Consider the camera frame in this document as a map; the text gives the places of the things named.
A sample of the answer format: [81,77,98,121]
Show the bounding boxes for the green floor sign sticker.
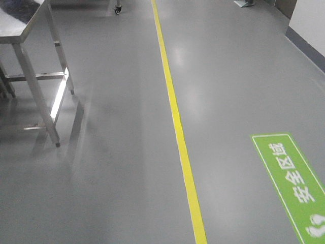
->
[251,133,324,243]

